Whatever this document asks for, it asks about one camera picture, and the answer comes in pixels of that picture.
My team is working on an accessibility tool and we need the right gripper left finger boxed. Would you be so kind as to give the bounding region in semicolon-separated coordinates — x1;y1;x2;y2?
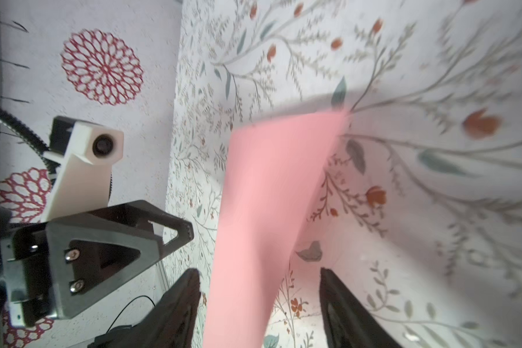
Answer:
88;268;201;348

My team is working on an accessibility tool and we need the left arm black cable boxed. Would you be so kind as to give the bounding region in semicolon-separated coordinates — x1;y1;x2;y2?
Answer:
0;97;55;175

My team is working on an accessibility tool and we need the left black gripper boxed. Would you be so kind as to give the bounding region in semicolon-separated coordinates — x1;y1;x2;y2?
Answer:
0;200;194;328

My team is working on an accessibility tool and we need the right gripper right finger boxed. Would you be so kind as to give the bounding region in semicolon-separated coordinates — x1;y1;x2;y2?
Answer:
319;268;400;348

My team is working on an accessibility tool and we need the pink square paper sheet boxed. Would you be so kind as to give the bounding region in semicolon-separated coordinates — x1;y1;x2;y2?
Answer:
203;112;345;347

